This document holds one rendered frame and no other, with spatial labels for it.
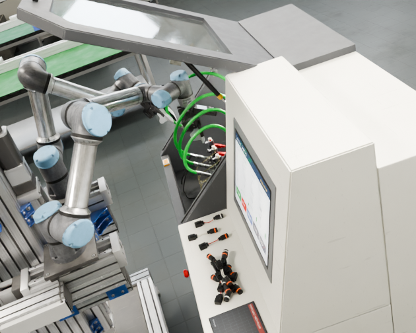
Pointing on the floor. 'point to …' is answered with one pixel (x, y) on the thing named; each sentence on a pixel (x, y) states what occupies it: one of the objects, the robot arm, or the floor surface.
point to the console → (312, 204)
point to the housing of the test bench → (401, 149)
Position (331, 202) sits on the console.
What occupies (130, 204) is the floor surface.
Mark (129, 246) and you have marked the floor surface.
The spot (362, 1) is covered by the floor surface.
